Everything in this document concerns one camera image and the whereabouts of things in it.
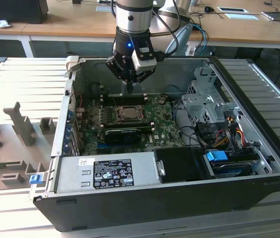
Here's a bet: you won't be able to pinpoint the grey desk cable hatch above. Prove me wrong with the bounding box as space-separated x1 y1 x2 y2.
96 4 117 12
216 6 249 13
224 12 260 20

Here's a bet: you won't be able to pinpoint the blue bracket latch strip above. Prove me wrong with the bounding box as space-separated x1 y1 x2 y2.
64 109 74 156

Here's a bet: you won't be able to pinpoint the black round component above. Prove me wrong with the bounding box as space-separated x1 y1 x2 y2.
89 83 105 96

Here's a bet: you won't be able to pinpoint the blue disk carrier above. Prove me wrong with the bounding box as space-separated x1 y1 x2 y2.
206 150 229 163

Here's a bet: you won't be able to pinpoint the metal drive cage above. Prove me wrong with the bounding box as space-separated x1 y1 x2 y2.
179 65 245 129

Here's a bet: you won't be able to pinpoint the black box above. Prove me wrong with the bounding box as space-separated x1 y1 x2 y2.
0 0 49 25

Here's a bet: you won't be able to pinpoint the green motherboard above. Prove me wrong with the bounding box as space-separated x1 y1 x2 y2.
76 94 188 157

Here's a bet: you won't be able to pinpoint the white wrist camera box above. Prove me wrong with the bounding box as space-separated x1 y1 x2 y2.
131 39 158 74

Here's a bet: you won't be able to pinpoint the grey flat laptop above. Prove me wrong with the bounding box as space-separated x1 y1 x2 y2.
261 11 280 22

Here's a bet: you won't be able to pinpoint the wooden desk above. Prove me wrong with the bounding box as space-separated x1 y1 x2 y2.
0 0 280 49

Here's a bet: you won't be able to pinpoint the black PC case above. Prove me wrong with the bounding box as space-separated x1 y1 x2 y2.
29 56 280 233

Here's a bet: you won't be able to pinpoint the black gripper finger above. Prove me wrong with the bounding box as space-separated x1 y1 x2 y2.
131 70 155 94
105 57 132 94

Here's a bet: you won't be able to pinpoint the grey power supply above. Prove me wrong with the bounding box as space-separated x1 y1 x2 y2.
55 151 160 194

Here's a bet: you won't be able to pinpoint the black graphics card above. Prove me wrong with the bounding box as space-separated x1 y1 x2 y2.
104 127 142 146

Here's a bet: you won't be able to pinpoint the blue case latch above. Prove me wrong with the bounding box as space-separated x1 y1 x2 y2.
30 175 44 185

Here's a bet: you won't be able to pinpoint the blue expansion slot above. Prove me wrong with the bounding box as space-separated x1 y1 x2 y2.
97 142 121 149

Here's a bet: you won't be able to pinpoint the CPU socket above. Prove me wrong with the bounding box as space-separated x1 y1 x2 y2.
114 104 148 124

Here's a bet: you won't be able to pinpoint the black camera cable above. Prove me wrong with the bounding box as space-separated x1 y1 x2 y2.
149 9 180 62

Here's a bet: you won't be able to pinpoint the black cable bundle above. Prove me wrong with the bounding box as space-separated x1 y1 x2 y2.
194 121 220 149

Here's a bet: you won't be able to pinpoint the metal socket cover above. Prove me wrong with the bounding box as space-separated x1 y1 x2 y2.
115 105 147 123

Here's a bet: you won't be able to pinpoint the black hard disk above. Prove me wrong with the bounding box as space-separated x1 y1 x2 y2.
210 158 257 178

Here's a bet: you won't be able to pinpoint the yellow red power wires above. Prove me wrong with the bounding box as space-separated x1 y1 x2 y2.
214 118 246 149

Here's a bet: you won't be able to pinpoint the brown parts rack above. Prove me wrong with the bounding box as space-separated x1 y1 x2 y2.
0 101 56 193

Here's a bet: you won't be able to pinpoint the black plastic shroud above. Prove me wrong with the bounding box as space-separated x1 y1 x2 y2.
153 146 216 184

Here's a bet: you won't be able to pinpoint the black RAM slot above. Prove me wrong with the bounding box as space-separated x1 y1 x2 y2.
101 93 147 97
101 98 147 102
99 121 153 126
102 101 147 105
101 96 147 100

